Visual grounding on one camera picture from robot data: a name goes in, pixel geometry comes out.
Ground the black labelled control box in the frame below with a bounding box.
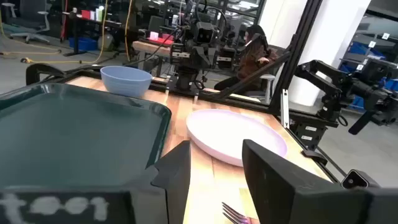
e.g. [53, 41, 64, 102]
[294, 111, 340, 150]

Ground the black workbench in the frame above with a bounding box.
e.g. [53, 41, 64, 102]
[62, 11, 137, 57]

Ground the iridescent fork teal handle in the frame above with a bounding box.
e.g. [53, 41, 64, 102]
[221, 202, 261, 224]

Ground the white building column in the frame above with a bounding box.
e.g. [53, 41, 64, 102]
[258, 0, 373, 108]

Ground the dark green plastic tray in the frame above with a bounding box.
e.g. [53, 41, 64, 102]
[0, 83, 173, 191]

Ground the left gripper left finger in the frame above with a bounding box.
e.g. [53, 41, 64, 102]
[0, 139, 192, 224]

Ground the lilac plate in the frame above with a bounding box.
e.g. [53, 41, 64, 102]
[185, 108, 289, 168]

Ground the black table clamp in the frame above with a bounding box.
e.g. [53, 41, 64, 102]
[25, 63, 66, 86]
[301, 149, 328, 166]

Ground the blue storage bin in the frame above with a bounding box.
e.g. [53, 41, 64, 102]
[68, 37, 99, 52]

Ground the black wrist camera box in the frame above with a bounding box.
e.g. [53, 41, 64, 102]
[194, 21, 219, 44]

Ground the blue bowl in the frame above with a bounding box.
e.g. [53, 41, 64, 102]
[99, 65, 153, 99]

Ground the shelf with blue bins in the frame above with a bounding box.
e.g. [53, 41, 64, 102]
[338, 30, 398, 111]

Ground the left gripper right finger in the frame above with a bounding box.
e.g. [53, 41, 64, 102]
[242, 139, 398, 224]

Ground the grey white-armed office chair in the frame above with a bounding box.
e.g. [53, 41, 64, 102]
[248, 45, 289, 105]

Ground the yellow extension cable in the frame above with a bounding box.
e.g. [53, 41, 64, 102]
[20, 0, 109, 65]

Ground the black table-level camera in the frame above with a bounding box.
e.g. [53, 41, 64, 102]
[341, 169, 381, 190]

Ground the pale green round jug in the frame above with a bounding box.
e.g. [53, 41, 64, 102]
[98, 32, 114, 52]

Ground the person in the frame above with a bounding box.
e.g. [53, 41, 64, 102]
[213, 24, 280, 94]

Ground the wooden background table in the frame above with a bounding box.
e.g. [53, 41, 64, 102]
[132, 40, 175, 75]

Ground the red tray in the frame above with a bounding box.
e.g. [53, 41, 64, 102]
[148, 32, 175, 46]

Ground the black aluminium table frame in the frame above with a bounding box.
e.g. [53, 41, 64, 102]
[62, 0, 348, 184]

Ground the silver metal bracket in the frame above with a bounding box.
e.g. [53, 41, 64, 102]
[280, 89, 290, 129]

